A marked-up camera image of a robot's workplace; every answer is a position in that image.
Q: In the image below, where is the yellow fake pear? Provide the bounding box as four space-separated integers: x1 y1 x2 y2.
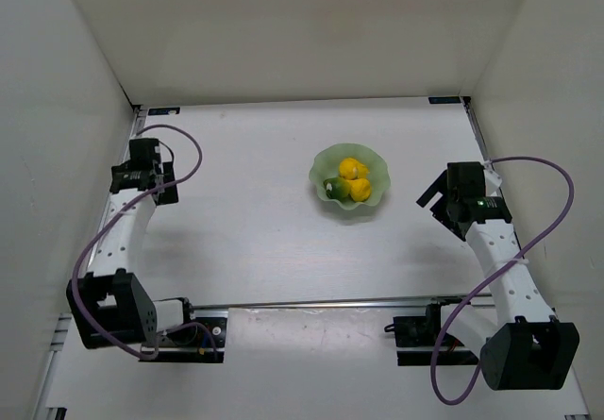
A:
348 178 372 203

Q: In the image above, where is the peeled yellow fake lemon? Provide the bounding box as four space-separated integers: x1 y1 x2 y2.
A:
339 158 370 180

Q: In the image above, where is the green yellow fake mango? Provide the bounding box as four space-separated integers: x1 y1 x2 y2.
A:
323 176 351 201

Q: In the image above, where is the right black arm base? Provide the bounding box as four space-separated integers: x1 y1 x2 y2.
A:
383 303 478 367

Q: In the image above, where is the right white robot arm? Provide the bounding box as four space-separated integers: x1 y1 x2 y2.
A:
417 161 579 391

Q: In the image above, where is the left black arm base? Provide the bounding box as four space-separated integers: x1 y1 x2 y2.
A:
155 310 228 364

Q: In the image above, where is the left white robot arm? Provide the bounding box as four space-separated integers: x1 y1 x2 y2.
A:
66 138 192 349

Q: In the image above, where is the green wavy fruit bowl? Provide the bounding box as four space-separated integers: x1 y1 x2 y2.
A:
309 143 391 210

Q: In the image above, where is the left blue corner label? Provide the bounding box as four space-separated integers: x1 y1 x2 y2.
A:
147 107 180 116

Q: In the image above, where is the blue corner label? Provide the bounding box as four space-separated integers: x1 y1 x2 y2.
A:
428 96 461 105
147 107 180 116

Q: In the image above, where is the right blue corner label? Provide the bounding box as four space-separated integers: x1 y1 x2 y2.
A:
428 96 461 105

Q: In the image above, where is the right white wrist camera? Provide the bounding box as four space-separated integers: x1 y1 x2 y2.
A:
483 160 503 197

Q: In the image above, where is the left aluminium rail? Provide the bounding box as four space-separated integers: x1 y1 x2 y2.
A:
75 106 145 308

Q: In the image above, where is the aluminium rail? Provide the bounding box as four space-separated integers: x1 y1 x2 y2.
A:
75 106 145 308
463 96 544 310
190 294 496 311

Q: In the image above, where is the right aluminium rail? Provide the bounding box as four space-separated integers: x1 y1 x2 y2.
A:
463 96 544 310

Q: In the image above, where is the front aluminium rail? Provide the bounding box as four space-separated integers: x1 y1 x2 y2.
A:
190 294 496 311

